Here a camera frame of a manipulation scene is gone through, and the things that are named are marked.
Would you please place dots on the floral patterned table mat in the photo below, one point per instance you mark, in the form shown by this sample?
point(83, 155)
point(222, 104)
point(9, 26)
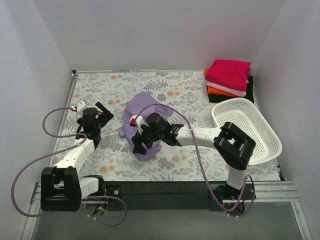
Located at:
point(185, 91)

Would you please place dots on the magenta folded t shirt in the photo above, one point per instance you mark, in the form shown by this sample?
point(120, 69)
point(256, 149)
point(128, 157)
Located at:
point(241, 69)

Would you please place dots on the orange folded t shirt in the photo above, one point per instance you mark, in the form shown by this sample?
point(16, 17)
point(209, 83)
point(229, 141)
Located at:
point(215, 91)

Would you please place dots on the pink folded t shirt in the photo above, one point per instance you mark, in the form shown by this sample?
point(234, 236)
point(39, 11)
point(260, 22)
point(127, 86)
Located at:
point(225, 88)

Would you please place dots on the black folded t shirt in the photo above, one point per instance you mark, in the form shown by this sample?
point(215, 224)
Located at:
point(217, 98)

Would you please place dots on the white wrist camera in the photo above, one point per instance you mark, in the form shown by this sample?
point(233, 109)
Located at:
point(137, 121)
point(79, 107)

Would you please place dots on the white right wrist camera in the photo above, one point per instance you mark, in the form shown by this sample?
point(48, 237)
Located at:
point(137, 121)

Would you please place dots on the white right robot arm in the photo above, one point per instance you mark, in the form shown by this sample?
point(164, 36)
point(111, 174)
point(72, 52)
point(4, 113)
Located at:
point(234, 145)

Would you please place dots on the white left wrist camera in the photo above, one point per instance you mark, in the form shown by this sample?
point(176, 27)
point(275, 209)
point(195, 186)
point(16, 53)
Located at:
point(79, 107)

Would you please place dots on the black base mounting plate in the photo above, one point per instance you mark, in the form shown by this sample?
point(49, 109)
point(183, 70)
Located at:
point(174, 195)

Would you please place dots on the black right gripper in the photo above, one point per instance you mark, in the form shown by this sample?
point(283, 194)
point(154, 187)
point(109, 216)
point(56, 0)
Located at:
point(142, 136)

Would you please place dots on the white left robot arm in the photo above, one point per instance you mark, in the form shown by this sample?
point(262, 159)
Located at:
point(61, 188)

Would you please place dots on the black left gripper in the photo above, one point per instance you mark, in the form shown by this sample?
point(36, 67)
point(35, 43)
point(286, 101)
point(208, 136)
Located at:
point(97, 116)

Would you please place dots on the white perforated plastic basket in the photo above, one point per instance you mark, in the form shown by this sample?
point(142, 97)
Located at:
point(244, 114)

